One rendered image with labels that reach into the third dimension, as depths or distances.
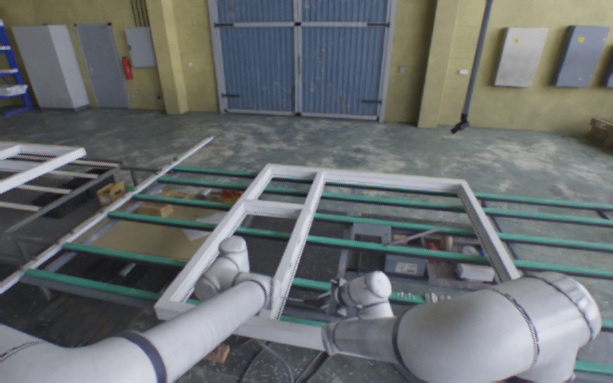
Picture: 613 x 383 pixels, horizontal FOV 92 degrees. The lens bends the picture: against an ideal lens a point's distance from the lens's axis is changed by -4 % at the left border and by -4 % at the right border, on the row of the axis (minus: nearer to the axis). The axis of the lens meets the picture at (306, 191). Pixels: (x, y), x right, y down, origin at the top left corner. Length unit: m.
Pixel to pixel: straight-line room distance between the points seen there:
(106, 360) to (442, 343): 0.42
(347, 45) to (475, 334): 6.97
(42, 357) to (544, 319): 0.62
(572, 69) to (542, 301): 7.63
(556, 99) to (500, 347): 7.96
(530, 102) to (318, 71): 4.58
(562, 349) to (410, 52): 6.99
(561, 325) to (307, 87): 7.17
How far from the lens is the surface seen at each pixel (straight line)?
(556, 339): 0.56
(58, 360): 0.46
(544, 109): 8.31
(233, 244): 1.01
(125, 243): 2.38
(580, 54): 8.10
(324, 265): 1.97
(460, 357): 0.49
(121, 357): 0.46
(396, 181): 2.35
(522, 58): 7.69
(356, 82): 7.31
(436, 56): 7.02
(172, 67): 8.33
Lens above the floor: 1.89
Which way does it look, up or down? 28 degrees down
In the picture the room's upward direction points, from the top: straight up
